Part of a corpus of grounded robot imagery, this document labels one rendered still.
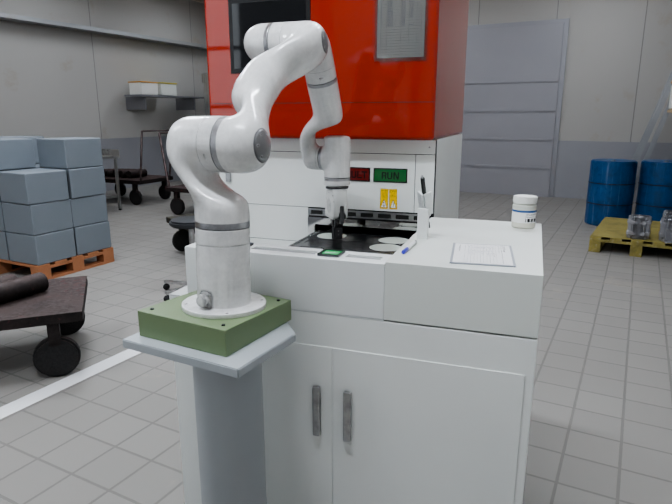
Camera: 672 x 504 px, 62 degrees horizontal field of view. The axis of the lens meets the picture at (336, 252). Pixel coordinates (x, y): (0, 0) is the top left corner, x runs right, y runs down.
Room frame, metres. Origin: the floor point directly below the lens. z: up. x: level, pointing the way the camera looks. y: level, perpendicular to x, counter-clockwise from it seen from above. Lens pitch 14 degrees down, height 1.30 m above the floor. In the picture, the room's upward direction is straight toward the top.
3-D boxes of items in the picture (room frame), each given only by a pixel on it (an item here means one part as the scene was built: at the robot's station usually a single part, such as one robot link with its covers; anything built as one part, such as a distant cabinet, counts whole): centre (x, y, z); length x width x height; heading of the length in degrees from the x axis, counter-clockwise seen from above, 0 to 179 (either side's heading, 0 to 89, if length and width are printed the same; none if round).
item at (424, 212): (1.53, -0.25, 1.03); 0.06 x 0.04 x 0.13; 161
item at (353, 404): (1.59, -0.09, 0.41); 0.96 x 0.64 x 0.82; 71
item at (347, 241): (1.72, -0.05, 0.90); 0.34 x 0.34 x 0.01; 71
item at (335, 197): (1.80, 0.00, 1.03); 0.10 x 0.07 x 0.11; 18
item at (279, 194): (1.99, 0.06, 1.02); 0.81 x 0.03 x 0.40; 71
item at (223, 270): (1.21, 0.25, 0.97); 0.19 x 0.19 x 0.18
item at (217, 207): (1.23, 0.28, 1.18); 0.19 x 0.12 x 0.24; 67
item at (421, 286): (1.50, -0.38, 0.89); 0.62 x 0.35 x 0.14; 161
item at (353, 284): (1.40, 0.13, 0.89); 0.55 x 0.09 x 0.14; 71
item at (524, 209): (1.68, -0.58, 1.01); 0.07 x 0.07 x 0.10
